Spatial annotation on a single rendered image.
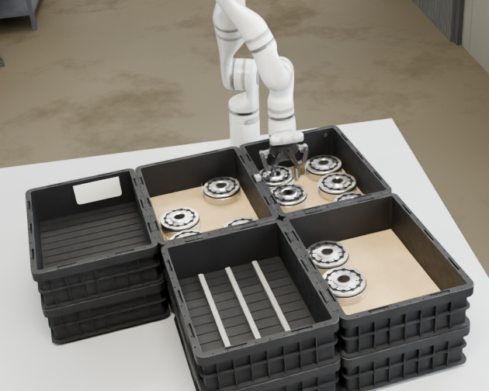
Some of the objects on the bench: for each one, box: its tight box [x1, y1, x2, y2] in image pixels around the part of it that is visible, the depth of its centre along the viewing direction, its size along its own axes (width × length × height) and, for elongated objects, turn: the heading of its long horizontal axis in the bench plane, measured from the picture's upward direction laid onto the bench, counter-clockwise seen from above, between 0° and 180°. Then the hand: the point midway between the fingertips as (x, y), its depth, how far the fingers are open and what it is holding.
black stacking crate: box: [335, 322, 470, 391], centre depth 183 cm, size 40×30×12 cm
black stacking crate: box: [40, 265, 170, 344], centre depth 204 cm, size 40×30×12 cm
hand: (285, 175), depth 218 cm, fingers open, 5 cm apart
